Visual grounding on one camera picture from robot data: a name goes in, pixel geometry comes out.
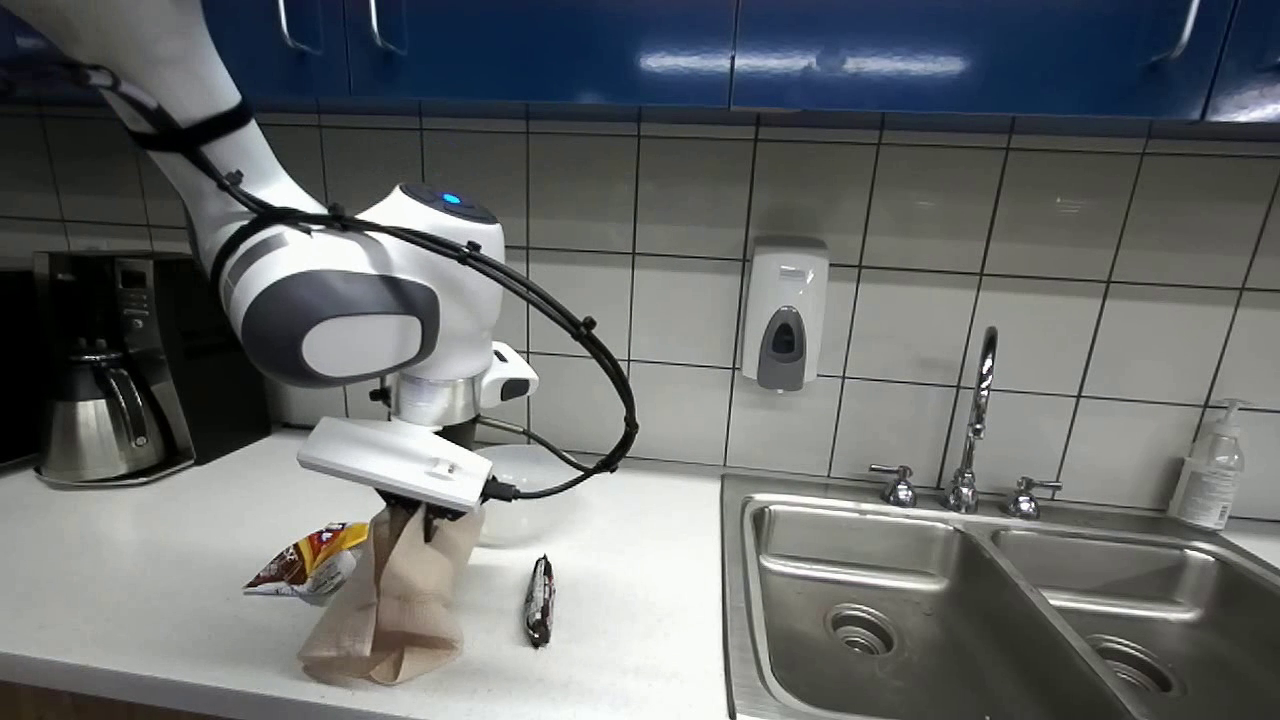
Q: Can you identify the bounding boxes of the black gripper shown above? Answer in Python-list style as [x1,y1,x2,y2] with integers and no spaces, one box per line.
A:
[370,490,487,549]

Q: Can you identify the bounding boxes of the red yellow chips bag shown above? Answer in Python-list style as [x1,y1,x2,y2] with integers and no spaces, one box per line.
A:
[241,522,374,611]

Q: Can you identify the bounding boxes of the stainless steel coffee carafe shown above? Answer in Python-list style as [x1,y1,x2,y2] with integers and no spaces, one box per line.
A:
[32,350,172,491]

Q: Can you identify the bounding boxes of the black steel coffee maker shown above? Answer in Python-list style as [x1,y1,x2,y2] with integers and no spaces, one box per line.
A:
[28,250,276,491]

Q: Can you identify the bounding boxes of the stainless steel double sink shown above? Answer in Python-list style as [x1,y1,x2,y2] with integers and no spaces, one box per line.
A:
[717,469,1280,720]

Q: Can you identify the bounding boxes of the chrome gooseneck faucet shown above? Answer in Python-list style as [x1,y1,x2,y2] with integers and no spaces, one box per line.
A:
[934,319,1002,515]

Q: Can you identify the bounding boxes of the clear hand soap bottle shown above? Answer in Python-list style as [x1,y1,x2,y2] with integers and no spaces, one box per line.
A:
[1163,397,1253,537]

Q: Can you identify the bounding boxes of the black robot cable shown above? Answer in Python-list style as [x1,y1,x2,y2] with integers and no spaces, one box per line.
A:
[59,57,642,506]

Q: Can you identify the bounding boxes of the white wall soap dispenser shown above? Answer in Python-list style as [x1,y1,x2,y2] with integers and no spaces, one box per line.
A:
[734,236,837,397]

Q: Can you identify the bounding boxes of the chrome faucet handle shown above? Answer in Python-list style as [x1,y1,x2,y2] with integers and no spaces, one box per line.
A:
[1002,471,1064,526]
[862,462,923,514]

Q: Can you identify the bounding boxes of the silver cabinet door handle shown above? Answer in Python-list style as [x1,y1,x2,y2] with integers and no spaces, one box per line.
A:
[273,0,324,62]
[1148,0,1207,73]
[359,0,406,62]

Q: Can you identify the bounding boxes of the blue wall cabinets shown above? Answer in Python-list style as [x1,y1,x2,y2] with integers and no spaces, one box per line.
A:
[0,0,1280,131]

